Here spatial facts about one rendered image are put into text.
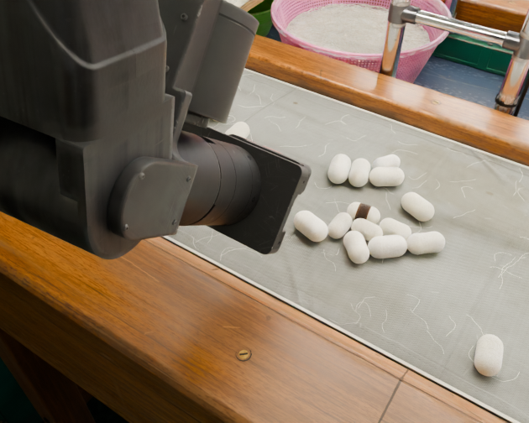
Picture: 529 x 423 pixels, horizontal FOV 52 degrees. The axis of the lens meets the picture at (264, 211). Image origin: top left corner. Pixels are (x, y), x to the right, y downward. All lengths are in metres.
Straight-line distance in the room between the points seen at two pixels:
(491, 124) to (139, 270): 0.42
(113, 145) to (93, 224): 0.03
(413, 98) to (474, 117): 0.07
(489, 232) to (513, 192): 0.07
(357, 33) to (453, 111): 0.26
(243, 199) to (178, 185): 0.10
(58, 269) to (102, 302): 0.06
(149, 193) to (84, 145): 0.04
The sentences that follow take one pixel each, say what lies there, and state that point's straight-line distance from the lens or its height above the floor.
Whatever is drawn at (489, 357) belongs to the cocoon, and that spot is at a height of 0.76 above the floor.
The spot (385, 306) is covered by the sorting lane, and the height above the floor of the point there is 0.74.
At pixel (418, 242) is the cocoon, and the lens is 0.51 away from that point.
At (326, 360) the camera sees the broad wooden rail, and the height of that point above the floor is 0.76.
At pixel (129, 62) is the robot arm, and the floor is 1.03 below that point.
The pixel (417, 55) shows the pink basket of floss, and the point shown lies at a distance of 0.80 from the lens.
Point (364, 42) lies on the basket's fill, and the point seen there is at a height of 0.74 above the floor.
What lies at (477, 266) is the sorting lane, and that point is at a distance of 0.54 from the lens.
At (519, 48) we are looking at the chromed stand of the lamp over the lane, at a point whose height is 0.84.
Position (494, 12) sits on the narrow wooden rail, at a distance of 0.95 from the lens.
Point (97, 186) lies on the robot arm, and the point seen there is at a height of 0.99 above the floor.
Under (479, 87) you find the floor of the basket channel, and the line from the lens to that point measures 0.91.
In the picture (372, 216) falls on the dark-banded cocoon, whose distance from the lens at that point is 0.53.
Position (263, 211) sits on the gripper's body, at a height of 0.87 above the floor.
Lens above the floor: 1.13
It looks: 45 degrees down
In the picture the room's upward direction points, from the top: straight up
